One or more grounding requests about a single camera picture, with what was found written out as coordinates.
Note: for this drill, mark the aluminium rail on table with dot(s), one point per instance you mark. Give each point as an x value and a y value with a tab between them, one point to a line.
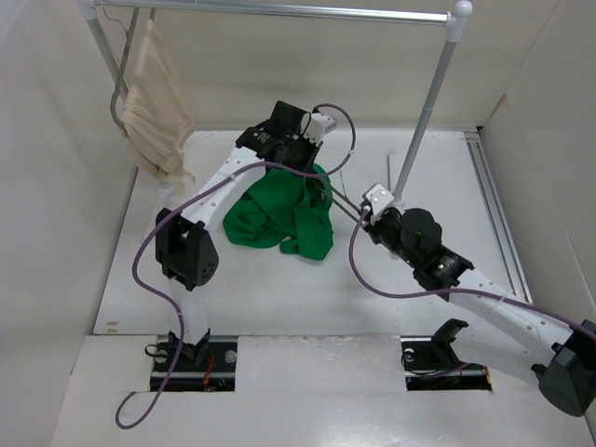
497	217

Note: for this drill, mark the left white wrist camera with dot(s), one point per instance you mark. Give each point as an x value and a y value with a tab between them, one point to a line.
318	125

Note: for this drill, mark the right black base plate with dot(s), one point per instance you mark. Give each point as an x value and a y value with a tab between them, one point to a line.
429	366

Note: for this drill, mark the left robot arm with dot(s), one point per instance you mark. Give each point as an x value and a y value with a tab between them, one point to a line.
184	246

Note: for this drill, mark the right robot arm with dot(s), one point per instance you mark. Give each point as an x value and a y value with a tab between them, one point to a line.
551	352

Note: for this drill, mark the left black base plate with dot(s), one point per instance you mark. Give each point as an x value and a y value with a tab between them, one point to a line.
210	366

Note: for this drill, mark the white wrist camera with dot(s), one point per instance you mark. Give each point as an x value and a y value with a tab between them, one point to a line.
378	199
318	125

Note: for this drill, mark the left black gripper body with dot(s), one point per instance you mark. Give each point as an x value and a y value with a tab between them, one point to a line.
301	152

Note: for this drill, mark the grey clothes hanger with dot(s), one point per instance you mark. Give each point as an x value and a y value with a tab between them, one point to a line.
338	199

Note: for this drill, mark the metal clothes rack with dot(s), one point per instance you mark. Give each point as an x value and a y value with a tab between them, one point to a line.
455	23

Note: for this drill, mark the green t shirt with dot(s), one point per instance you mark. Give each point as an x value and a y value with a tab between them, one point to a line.
286	211

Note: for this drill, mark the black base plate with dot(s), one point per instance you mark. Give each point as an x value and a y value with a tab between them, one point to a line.
429	366
210	366

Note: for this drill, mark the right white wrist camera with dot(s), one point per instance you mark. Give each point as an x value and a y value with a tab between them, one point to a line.
378	199

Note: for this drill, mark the beige hanging garment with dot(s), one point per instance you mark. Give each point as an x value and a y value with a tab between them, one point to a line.
157	117

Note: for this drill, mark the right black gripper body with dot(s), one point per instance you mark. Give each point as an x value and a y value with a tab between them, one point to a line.
387	228

